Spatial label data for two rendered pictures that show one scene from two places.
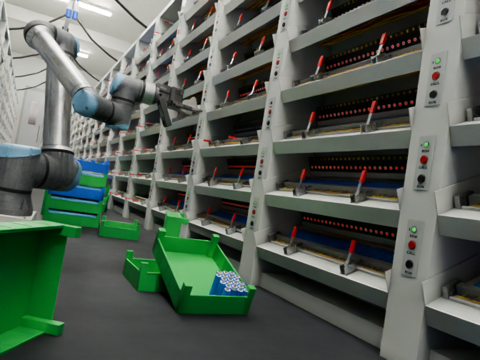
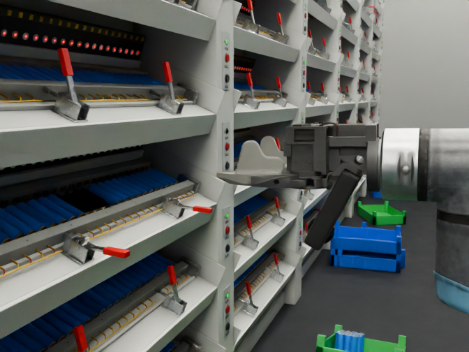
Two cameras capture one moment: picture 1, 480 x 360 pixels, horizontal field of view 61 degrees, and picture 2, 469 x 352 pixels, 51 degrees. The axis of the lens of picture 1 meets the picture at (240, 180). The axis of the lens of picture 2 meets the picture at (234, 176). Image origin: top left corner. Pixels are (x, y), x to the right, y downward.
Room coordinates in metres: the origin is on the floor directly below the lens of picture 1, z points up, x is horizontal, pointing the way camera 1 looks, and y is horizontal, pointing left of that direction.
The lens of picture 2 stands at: (2.20, 0.75, 0.75)
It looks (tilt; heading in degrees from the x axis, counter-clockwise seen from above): 9 degrees down; 229
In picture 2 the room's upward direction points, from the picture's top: straight up
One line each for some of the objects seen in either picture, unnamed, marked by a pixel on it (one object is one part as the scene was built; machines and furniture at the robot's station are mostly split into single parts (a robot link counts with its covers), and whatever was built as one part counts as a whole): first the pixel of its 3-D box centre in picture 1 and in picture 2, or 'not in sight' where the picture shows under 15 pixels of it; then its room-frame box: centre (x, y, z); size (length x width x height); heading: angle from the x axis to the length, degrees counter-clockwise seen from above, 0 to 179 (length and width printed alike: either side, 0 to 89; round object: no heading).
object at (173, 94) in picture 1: (167, 97); (331, 157); (1.69, 0.35, 0.67); 0.12 x 0.08 x 0.09; 118
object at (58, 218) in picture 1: (73, 216); not in sight; (2.44, 0.95, 0.04); 0.30 x 0.20 x 0.08; 110
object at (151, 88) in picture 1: (148, 93); (397, 164); (1.65, 0.43, 0.67); 0.10 x 0.05 x 0.09; 28
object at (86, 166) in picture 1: (82, 163); not in sight; (2.44, 0.95, 0.36); 0.30 x 0.20 x 0.08; 110
